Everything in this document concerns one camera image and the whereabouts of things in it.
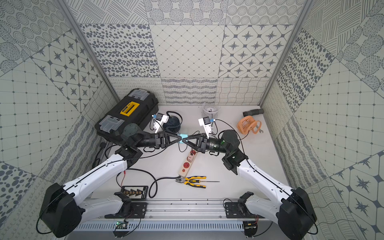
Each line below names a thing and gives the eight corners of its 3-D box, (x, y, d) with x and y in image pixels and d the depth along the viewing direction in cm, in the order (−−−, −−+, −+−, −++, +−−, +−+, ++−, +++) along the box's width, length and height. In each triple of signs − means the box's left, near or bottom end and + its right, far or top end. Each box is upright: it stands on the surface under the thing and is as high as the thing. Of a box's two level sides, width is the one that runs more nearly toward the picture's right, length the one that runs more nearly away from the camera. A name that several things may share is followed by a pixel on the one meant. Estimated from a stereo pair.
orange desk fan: (241, 139, 102) (246, 129, 93) (234, 129, 108) (238, 118, 98) (260, 132, 106) (266, 121, 97) (252, 122, 112) (257, 111, 102)
